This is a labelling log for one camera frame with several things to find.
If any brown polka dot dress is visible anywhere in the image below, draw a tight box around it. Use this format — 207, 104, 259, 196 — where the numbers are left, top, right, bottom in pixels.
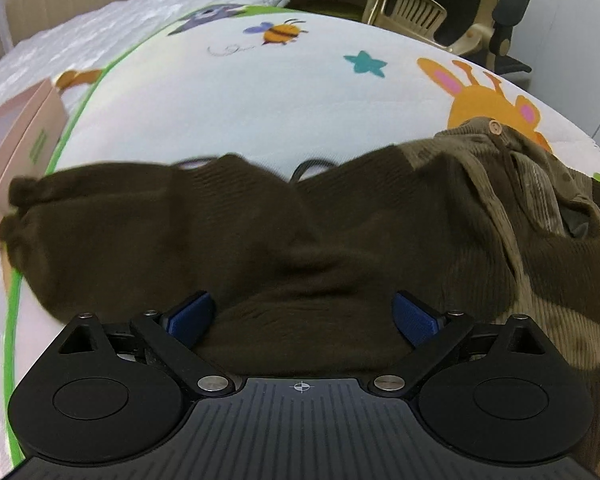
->
0, 118, 600, 474

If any pink cardboard box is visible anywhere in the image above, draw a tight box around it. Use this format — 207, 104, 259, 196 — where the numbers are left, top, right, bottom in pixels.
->
0, 79, 68, 222

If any white quilted bedsheet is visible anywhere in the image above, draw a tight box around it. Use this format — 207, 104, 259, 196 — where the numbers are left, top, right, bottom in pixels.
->
0, 0, 290, 479

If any beige mesh office chair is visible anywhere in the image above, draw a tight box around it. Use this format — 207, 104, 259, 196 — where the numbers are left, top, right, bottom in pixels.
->
362, 0, 532, 75

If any colourful cartoon play mat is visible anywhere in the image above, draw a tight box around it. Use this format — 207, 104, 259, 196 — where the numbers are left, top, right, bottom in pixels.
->
8, 6, 600, 479

